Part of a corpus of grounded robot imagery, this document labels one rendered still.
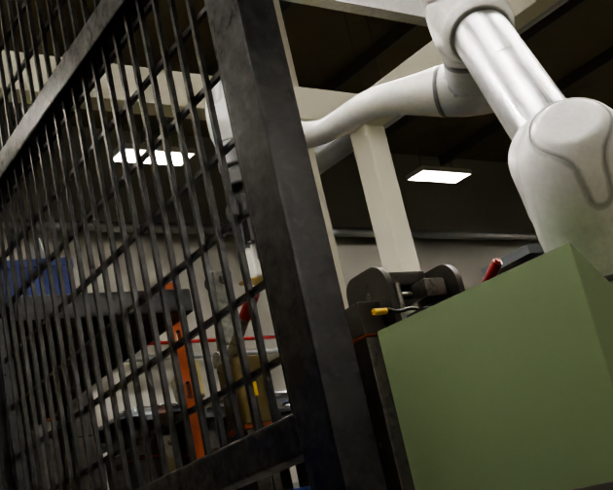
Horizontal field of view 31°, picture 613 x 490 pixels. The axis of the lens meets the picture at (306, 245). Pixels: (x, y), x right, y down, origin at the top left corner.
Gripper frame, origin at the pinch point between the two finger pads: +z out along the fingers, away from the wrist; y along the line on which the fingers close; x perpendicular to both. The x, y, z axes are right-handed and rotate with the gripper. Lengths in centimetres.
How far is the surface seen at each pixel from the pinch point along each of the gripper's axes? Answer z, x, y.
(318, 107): -218, -245, 312
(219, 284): 11.4, 19.8, -19.5
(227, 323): 18.2, 18.9, -18.4
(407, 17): -208, -229, 197
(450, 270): 11.9, -25.6, -27.4
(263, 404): 34.0, 16.8, -22.3
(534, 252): 14, -34, -42
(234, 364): 26.6, 20.7, -22.1
